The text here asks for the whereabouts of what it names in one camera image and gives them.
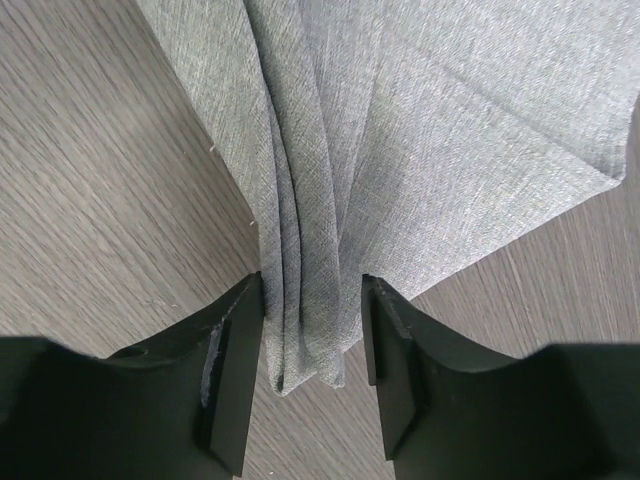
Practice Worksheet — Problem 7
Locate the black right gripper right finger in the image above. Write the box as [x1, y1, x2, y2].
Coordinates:
[361, 275, 639, 479]

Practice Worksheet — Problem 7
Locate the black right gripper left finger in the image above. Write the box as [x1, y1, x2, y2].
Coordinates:
[1, 274, 263, 479]

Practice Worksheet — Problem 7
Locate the grey cloth napkin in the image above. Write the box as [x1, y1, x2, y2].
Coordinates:
[140, 1, 639, 395]

